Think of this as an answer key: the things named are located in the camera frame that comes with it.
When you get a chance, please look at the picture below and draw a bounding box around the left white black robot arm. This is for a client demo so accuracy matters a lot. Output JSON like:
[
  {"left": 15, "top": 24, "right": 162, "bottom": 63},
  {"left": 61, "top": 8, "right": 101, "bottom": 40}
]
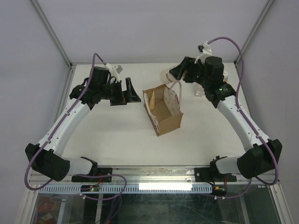
[{"left": 25, "top": 64, "right": 141, "bottom": 182}]

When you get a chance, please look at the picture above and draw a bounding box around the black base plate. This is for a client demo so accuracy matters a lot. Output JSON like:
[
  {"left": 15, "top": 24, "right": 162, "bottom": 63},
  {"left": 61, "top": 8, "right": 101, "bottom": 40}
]
[
  {"left": 194, "top": 167, "right": 237, "bottom": 183},
  {"left": 71, "top": 167, "right": 113, "bottom": 184}
]

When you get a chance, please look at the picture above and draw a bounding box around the brown canvas tote bag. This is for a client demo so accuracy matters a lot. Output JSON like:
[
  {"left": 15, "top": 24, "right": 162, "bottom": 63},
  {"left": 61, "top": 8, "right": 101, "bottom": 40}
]
[{"left": 142, "top": 81, "right": 183, "bottom": 136}]

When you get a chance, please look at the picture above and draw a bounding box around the left aluminium corner post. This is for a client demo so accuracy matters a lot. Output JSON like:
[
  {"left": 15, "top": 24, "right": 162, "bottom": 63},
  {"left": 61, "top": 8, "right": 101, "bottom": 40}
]
[{"left": 29, "top": 0, "right": 72, "bottom": 69}]

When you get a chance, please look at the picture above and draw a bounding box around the white cream jar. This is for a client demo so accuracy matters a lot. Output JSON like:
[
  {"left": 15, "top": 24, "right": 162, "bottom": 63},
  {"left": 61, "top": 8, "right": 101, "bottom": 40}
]
[{"left": 159, "top": 65, "right": 185, "bottom": 84}]

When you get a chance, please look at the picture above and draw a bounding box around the aluminium rail frame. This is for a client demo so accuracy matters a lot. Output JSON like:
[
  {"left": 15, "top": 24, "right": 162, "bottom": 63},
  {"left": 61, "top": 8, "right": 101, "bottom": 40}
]
[{"left": 28, "top": 166, "right": 275, "bottom": 186}]

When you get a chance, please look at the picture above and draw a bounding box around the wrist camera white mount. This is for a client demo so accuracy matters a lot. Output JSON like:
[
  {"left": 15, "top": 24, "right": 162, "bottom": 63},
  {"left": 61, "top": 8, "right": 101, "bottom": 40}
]
[
  {"left": 104, "top": 63, "right": 123, "bottom": 81},
  {"left": 194, "top": 41, "right": 213, "bottom": 63}
]

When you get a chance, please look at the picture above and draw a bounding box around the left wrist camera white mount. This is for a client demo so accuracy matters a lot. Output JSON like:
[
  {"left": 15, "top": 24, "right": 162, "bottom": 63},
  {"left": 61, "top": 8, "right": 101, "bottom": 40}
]
[{"left": 104, "top": 63, "right": 123, "bottom": 81}]

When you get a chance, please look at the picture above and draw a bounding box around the grey slotted cable duct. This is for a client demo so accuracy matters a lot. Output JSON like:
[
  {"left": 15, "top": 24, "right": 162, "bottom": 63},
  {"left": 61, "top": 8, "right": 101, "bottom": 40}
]
[{"left": 40, "top": 183, "right": 212, "bottom": 194}]

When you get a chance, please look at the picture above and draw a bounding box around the clear square bottle dark cap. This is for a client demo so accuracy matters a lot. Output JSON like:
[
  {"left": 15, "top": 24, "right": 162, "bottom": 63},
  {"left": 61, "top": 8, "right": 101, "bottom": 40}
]
[{"left": 195, "top": 85, "right": 205, "bottom": 97}]

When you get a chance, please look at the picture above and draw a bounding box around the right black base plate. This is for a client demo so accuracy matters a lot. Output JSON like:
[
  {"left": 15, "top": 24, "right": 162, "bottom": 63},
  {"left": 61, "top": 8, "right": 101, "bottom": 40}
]
[{"left": 194, "top": 167, "right": 237, "bottom": 183}]

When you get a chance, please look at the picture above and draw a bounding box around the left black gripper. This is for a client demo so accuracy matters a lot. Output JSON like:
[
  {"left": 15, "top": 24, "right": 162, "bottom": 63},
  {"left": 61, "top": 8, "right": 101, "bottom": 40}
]
[{"left": 100, "top": 77, "right": 141, "bottom": 106}]

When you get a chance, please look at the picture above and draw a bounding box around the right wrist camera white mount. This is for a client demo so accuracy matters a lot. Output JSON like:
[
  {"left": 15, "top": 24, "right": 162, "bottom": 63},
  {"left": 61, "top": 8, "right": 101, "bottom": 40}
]
[{"left": 194, "top": 41, "right": 213, "bottom": 63}]

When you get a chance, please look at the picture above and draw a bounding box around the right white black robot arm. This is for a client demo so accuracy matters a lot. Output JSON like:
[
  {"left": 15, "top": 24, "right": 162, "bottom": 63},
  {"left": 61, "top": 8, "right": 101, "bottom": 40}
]
[{"left": 166, "top": 56, "right": 282, "bottom": 181}]

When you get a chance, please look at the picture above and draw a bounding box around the right aluminium corner post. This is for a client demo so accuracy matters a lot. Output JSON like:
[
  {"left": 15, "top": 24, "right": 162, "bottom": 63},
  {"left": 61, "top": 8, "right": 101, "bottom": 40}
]
[{"left": 241, "top": 0, "right": 276, "bottom": 56}]

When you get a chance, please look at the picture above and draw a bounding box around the clear bottle white cap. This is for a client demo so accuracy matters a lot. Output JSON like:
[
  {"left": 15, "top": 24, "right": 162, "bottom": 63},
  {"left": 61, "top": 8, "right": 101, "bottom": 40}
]
[{"left": 223, "top": 71, "right": 228, "bottom": 83}]

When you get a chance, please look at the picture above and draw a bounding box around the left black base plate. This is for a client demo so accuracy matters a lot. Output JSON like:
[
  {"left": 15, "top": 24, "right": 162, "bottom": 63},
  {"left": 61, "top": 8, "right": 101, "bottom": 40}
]
[{"left": 71, "top": 167, "right": 113, "bottom": 184}]

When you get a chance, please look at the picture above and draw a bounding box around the beige sachet packet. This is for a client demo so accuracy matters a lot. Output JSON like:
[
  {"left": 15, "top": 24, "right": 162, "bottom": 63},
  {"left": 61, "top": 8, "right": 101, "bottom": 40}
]
[{"left": 149, "top": 91, "right": 155, "bottom": 111}]

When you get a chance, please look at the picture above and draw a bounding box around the aluminium corner post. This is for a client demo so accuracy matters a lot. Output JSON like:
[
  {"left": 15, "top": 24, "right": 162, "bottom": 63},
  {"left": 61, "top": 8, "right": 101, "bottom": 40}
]
[
  {"left": 29, "top": 0, "right": 72, "bottom": 69},
  {"left": 241, "top": 0, "right": 276, "bottom": 56}
]

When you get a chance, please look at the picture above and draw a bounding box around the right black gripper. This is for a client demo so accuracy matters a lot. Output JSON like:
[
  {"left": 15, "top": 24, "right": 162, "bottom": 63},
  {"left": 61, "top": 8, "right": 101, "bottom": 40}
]
[{"left": 169, "top": 56, "right": 210, "bottom": 88}]

